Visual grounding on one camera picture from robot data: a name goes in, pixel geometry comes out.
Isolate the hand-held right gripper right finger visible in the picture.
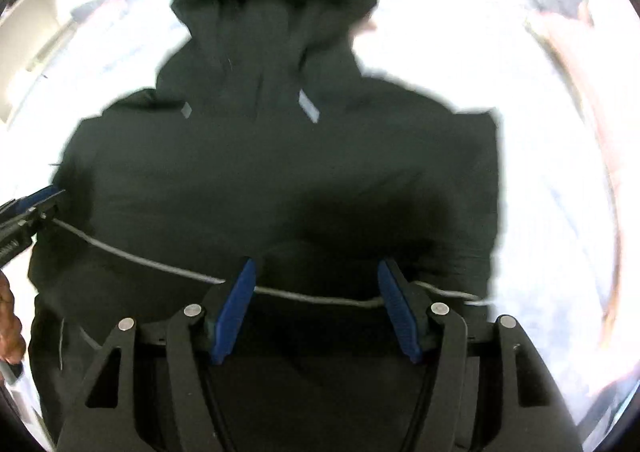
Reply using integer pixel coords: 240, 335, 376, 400
377, 259, 583, 452

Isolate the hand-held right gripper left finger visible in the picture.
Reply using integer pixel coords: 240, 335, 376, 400
57, 257, 258, 452

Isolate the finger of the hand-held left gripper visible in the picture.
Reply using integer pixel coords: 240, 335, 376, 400
10, 184, 67, 229

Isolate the black hooded jacket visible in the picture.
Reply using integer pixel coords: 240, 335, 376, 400
27, 0, 503, 452

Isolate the person's left hand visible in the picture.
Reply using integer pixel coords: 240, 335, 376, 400
0, 272, 27, 366

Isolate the pink pillow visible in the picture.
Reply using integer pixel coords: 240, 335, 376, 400
525, 12, 628, 348

